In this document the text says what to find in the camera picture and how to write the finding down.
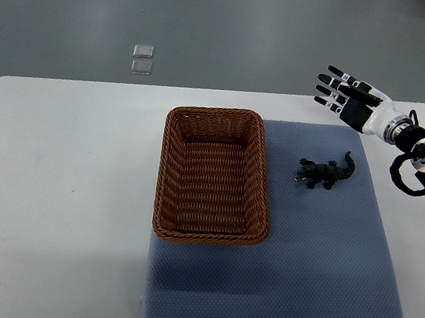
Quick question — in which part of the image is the brown wicker basket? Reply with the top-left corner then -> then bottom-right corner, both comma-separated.
152,107 -> 271,246

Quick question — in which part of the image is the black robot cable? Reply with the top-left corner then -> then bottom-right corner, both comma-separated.
386,108 -> 425,198

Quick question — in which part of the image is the dark toy crocodile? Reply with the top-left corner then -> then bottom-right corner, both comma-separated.
294,151 -> 355,190

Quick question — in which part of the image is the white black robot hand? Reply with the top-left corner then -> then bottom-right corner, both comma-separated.
314,66 -> 409,143

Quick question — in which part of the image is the blue-grey foam mat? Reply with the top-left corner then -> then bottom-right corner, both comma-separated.
142,120 -> 403,318

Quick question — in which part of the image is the upper clear floor tile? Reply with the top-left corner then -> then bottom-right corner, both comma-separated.
133,44 -> 154,59

